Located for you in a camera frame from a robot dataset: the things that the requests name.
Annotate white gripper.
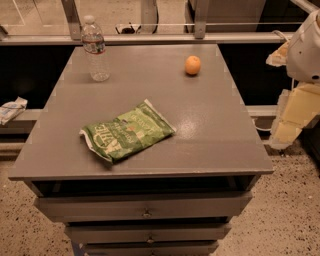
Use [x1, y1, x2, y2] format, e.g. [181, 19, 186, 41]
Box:
[266, 11, 320, 149]

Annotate orange fruit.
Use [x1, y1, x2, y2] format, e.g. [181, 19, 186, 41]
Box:
[185, 55, 201, 75]

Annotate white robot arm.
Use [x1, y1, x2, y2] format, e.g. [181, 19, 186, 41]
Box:
[266, 10, 320, 150]

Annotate green jalapeno chip bag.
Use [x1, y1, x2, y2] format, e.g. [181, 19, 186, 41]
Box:
[79, 99, 176, 163]

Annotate top grey drawer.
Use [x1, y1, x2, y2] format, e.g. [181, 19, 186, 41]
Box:
[35, 191, 252, 223]

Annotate grey drawer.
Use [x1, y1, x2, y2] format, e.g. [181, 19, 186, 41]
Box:
[35, 191, 252, 223]
[65, 223, 231, 244]
[84, 241, 218, 256]

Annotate grey drawer cabinet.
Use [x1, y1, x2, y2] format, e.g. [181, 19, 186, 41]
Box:
[9, 45, 272, 256]

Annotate middle grey drawer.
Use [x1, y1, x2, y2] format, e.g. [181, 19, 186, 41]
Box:
[65, 223, 231, 244]

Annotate bottom grey drawer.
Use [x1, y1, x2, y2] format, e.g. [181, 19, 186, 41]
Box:
[84, 241, 218, 256]

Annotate clear plastic water bottle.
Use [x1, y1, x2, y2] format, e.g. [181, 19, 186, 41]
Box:
[81, 15, 110, 82]

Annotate white wipes packet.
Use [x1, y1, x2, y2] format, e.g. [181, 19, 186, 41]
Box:
[0, 97, 28, 125]

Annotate white cable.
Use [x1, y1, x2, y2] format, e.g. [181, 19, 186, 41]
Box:
[271, 29, 290, 43]

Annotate metal railing frame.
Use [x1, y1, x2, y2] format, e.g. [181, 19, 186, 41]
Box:
[0, 0, 320, 46]

